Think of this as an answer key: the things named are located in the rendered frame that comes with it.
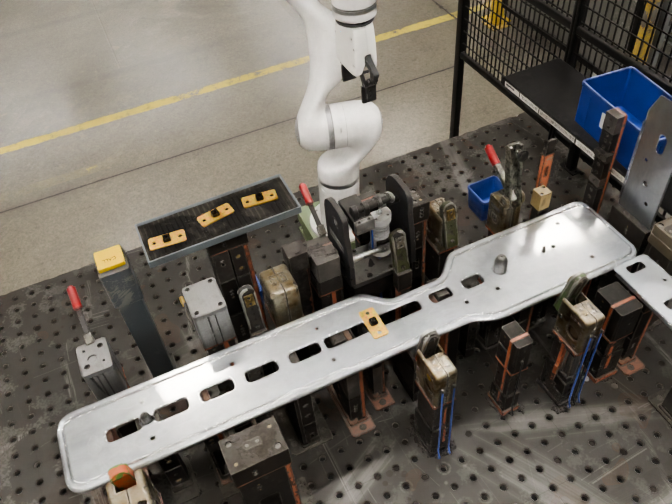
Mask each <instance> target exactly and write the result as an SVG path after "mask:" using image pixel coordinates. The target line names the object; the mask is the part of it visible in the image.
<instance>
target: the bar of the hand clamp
mask: <svg viewBox="0 0 672 504"><path fill-rule="evenodd" d="M523 149H524V144H522V143H521V142H520V141H516V142H513V143H511V144H509V143H508V144H507V145H506V156H505V189H504V195H505V196H506V197H507V198H508V199H509V201H510V205H509V208H511V205H512V191H513V190H514V193H515V195H516V196H517V200H515V201H514V202H515V203H517V204H518V205H519V204H521V189H522V169H523V161H525V160H526V159H527V158H528V156H529V153H528V151H526V150H523Z"/></svg>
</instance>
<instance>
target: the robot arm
mask: <svg viewBox="0 0 672 504"><path fill-rule="evenodd" d="M286 1H287V2H288V3H289V4H290V5H291V6H292V7H293V8H294V9H295V10H296V11H297V13H298V14H299V15H300V16H301V18H302V20H303V22H304V24H305V28H306V33H307V41H308V49H309V59H310V75H309V81H308V86H307V90H306V93H305V96H304V98H303V101H302V103H301V106H300V108H299V111H298V114H297V118H296V121H295V135H296V139H297V142H298V143H299V145H300V146H301V147H302V148H304V149H305V150H308V151H324V150H327V151H326V152H324V153H323V154H322V155H321V156H320V158H319V160H318V164H317V173H318V185H319V199H320V204H319V205H317V206H316V207H315V210H316V212H317V215H318V217H319V219H320V222H321V224H324V226H325V228H326V231H327V226H326V217H325V209H324V200H325V199H326V198H329V197H333V198H334V199H335V200H336V202H337V203H338V200H340V199H343V198H346V197H348V196H351V195H354V194H357V196H358V195H360V193H359V165H360V162H361V161H362V159H363V158H364V157H365V156H366V155H367V154H368V153H369V152H370V151H371V149H372V148H373V147H374V146H375V144H376V143H377V141H378V140H379V138H380V135H381V132H382V126H383V121H382V115H381V112H380V110H379V109H378V107H377V106H376V105H375V104H374V103H372V102H371V101H374V100H376V98H377V97H376V84H377V82H378V78H379V72H378V70H377V68H376V66H377V55H376V42H375V34H374V27H373V21H374V19H375V15H376V13H377V0H331V4H332V11H330V10H329V9H327V8H326V7H324V6H323V5H322V4H321V3H320V2H319V1H318V0H286ZM364 67H367V68H368V70H365V71H363V69H364ZM367 73H370V78H368V79H367V80H365V77H364V74H367ZM357 76H360V79H361V82H362V85H363V86H361V100H352V101H345V102H338V103H331V104H325V99H326V97H327V95H328V93H329V92H330V91H331V90H332V89H333V88H334V87H335V86H336V85H337V84H338V83H339V82H340V81H341V79H342V81H343V82H346V81H349V80H352V79H355V78H356V77H357Z"/></svg>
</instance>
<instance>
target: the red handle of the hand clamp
mask: <svg viewBox="0 0 672 504"><path fill-rule="evenodd" d="M485 147H486V148H484V150H485V152H486V154H487V156H488V158H489V160H490V162H491V164H492V166H493V167H494V169H495V171H496V173H497V175H498V177H499V180H500V182H501V184H502V186H503V188H504V189H505V172H504V170H503V168H502V166H501V164H500V163H501V162H500V160H499V158H498V156H497V154H496V152H495V150H494V148H493V146H492V145H490V144H488V145H486V146H485Z"/></svg>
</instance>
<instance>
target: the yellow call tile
mask: <svg viewBox="0 0 672 504"><path fill-rule="evenodd" d="M94 258H95V261H96V265H97V268H98V271H99V273H103V272H106V271H109V270H111V269H114V268H117V267H120V266H122V265H125V264H126V262H125V259H124V256H123V253H122V250H121V247H120V245H116V246H113V247H110V248H107V249H104V250H102V251H99V252H96V253H94Z"/></svg>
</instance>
